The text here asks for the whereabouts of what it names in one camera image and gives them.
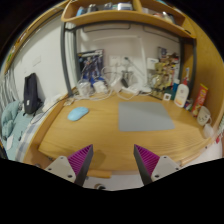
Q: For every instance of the white mug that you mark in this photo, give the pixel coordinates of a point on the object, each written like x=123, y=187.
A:
x=203, y=116

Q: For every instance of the colourful printed box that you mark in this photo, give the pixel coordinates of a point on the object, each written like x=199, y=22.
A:
x=168, y=63

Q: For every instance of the teal pillow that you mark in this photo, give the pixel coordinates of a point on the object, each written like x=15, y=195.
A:
x=9, y=118

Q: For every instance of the brown tree figure toy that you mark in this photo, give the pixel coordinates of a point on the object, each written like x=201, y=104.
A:
x=157, y=81

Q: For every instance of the white cup with domed lid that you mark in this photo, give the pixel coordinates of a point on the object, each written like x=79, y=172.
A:
x=84, y=88

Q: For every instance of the wooden shelf unit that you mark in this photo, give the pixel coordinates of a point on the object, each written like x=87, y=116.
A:
x=126, y=15

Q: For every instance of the red and yellow snack can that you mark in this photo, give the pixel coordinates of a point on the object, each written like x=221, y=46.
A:
x=200, y=100

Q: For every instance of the white power strip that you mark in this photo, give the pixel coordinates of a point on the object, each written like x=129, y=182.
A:
x=130, y=90

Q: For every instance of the black backpack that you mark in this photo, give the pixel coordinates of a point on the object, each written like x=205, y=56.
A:
x=31, y=93

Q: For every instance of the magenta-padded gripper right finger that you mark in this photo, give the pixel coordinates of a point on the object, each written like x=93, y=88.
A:
x=163, y=166

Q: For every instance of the light blue computer mouse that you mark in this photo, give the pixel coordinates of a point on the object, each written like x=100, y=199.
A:
x=78, y=113

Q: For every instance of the small white cube clock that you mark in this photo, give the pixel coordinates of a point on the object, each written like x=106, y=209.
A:
x=167, y=96

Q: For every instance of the metal tumbler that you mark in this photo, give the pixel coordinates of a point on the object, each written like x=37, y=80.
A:
x=127, y=78

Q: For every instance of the grey metal frame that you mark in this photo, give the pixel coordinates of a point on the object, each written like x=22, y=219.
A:
x=65, y=56

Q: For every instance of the robot model kit box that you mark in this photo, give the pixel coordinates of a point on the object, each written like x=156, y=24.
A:
x=90, y=63

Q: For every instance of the white wall socket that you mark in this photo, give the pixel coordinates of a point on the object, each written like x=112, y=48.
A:
x=114, y=61
x=130, y=60

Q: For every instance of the grey mouse pad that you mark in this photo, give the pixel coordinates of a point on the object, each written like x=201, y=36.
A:
x=145, y=116

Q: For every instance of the white wall box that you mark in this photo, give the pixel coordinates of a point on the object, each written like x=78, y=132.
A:
x=152, y=64

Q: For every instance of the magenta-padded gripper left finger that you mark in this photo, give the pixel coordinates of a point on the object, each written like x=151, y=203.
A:
x=63, y=166

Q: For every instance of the white lotion bottle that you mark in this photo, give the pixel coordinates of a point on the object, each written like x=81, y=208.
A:
x=181, y=96

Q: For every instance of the checked bed blanket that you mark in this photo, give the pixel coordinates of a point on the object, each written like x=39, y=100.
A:
x=23, y=133

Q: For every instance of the white multi-port charger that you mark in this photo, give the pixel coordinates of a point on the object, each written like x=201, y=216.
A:
x=99, y=87

